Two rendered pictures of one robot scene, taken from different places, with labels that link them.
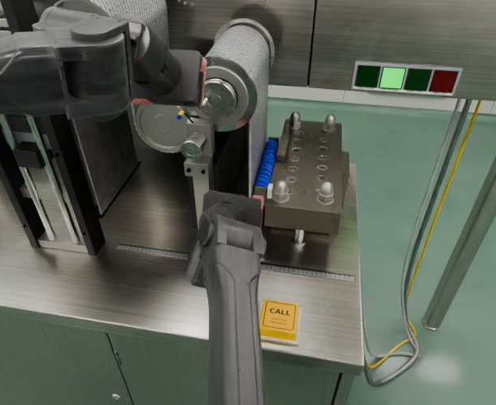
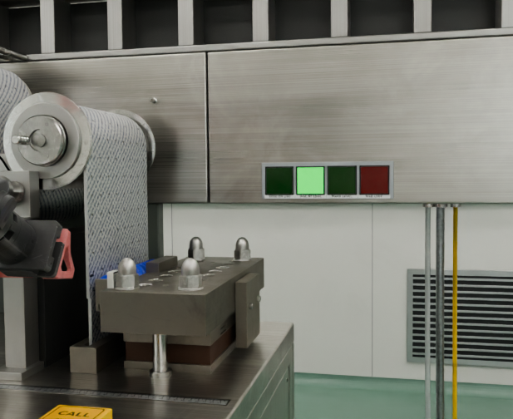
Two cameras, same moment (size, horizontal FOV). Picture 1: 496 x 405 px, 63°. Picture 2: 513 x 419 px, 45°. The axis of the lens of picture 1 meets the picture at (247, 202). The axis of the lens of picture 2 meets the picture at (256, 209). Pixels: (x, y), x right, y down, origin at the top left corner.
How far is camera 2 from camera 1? 0.53 m
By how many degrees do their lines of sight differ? 36
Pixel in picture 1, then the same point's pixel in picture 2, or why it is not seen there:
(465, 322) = not seen: outside the picture
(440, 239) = not seen: outside the picture
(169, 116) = not seen: outside the picture
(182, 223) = not seen: outside the picture
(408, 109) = (474, 386)
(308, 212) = (160, 298)
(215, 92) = (40, 130)
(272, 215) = (110, 310)
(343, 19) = (240, 115)
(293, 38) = (184, 142)
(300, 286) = (134, 408)
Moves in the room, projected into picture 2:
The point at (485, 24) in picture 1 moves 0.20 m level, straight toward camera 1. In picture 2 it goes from (402, 108) to (362, 96)
